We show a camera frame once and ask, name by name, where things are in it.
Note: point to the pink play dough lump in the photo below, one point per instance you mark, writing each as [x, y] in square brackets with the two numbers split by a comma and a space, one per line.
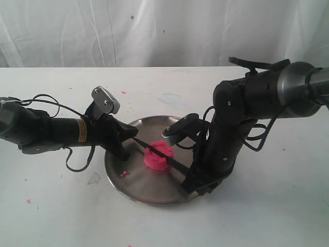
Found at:
[153, 160]

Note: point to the small pink clay crumb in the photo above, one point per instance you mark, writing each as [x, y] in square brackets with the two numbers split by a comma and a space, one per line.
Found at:
[125, 173]

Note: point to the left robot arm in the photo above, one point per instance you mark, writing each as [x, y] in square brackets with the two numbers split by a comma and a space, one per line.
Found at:
[35, 131]

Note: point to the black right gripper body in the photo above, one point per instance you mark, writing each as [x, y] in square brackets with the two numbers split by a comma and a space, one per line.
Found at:
[215, 156]

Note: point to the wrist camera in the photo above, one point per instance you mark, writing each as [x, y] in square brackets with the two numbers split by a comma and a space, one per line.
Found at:
[184, 127]
[105, 101]

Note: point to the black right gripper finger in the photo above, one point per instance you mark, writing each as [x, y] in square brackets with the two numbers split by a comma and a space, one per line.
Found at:
[197, 180]

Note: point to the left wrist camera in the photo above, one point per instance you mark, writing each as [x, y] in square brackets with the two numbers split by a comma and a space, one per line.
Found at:
[105, 101]

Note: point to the black knife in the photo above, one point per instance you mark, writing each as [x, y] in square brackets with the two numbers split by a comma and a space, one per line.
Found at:
[170, 160]

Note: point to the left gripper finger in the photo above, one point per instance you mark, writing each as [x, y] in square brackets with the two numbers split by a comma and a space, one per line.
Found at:
[126, 131]
[117, 149]

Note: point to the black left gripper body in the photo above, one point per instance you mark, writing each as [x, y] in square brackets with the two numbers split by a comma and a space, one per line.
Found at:
[103, 132]

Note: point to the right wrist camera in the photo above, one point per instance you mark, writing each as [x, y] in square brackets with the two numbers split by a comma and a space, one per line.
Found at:
[184, 127]

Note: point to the white backdrop curtain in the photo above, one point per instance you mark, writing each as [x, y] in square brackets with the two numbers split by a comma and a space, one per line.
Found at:
[161, 33]

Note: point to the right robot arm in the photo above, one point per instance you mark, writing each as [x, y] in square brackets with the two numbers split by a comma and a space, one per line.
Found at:
[267, 91]

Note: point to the round steel plate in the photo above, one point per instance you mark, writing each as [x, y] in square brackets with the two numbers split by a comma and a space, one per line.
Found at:
[143, 184]

